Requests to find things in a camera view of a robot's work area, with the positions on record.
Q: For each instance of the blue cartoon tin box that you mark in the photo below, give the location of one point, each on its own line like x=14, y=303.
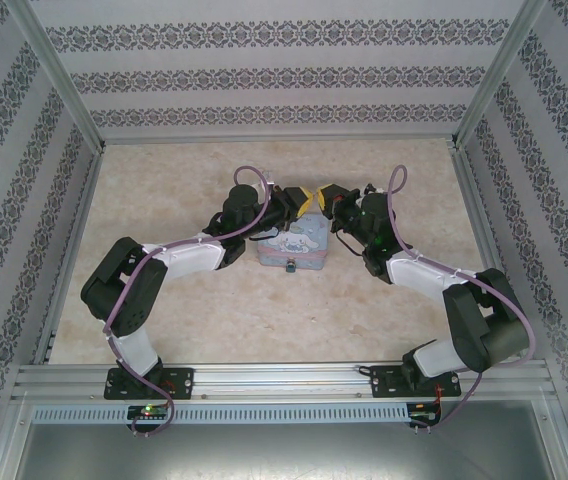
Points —
x=299, y=245

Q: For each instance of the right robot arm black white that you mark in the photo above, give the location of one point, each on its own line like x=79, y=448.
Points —
x=469, y=320

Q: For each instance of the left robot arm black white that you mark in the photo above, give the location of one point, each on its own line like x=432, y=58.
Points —
x=129, y=300

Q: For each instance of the grey steel panel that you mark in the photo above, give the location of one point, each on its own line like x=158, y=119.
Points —
x=284, y=450

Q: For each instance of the right wrist camera box silver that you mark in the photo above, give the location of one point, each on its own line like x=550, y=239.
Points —
x=370, y=189

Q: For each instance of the aluminium frame crossbar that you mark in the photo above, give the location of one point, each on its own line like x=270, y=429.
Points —
x=279, y=140

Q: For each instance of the aluminium frame side rail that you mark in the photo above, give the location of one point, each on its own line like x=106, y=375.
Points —
x=481, y=225

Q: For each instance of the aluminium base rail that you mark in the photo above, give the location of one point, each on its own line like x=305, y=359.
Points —
x=274, y=382

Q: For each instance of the aluminium frame post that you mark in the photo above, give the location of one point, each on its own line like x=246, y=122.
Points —
x=52, y=65
x=500, y=65

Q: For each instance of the aluminium frame leg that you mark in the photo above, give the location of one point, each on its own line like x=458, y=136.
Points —
x=561, y=440
x=6, y=440

